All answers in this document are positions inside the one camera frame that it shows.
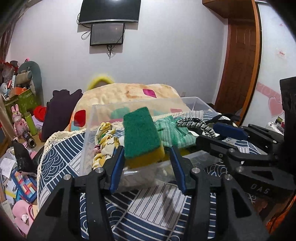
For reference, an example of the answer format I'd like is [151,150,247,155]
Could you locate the black white braided cord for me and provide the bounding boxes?
[176,117,217,139]

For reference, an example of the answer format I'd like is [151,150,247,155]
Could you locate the green knitted cloth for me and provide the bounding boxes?
[154,116,196,149]

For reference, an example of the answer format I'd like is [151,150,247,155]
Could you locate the green yellow sponge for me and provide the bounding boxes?
[123,107,165,169]

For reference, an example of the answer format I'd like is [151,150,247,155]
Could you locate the yellow floral fabric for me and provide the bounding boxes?
[92,122,120,170]

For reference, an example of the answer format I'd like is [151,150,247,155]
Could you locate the pink neck pillow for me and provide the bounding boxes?
[12,200,39,235]

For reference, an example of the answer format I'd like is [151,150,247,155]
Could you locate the colourful block puzzle box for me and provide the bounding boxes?
[11,171,37,203]

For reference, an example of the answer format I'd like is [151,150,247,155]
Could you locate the blue white patterned tablecloth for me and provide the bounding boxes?
[36,111,262,241]

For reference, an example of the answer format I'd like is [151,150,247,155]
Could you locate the clear plastic storage box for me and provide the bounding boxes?
[79,97,217,192]

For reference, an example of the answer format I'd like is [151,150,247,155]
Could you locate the pink rabbit toy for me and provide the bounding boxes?
[11,104,29,138]

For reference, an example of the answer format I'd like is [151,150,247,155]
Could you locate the green cylinder bottle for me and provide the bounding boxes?
[24,111,38,136]

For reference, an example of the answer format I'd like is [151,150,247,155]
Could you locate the red plush item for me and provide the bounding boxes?
[33,105,47,122]

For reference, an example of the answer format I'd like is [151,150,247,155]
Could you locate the dark purple garment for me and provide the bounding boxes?
[40,89,83,142]

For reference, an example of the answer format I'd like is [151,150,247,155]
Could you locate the brown overhead cabinet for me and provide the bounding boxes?
[202,0,254,20]

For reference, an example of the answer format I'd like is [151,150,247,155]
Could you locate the beige patterned quilt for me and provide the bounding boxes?
[65,83,189,132]

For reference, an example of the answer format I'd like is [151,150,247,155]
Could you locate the green cardboard box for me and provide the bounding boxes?
[4,89,41,118]

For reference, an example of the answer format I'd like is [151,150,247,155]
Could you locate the yellow fluffy plush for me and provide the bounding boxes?
[86,75,114,90]

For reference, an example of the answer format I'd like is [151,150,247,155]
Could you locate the teal grey plush toy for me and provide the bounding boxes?
[15,61,44,102]

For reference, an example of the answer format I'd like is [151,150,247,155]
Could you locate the pink heart wall stickers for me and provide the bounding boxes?
[256,82,284,117]

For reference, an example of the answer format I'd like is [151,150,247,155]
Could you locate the small wall monitor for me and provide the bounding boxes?
[90,23,125,46]

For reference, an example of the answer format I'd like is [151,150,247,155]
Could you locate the large wall television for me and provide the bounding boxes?
[78,0,141,24]

